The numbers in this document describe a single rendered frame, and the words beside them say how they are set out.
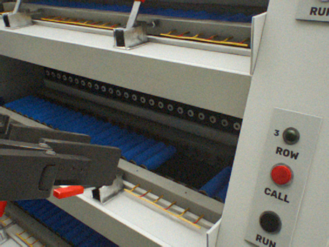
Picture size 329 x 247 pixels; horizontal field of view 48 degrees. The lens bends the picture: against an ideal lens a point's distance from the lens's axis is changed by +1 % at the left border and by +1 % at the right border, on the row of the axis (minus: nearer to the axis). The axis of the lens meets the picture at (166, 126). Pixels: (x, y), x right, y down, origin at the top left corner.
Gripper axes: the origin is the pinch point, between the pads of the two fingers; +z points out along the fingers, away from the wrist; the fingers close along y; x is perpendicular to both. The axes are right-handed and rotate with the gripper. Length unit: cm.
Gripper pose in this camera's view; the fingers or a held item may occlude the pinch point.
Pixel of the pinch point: (64, 156)
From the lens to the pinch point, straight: 28.7
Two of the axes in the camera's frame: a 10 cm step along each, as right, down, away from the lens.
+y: -7.5, -2.5, 6.1
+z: 6.0, 1.3, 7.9
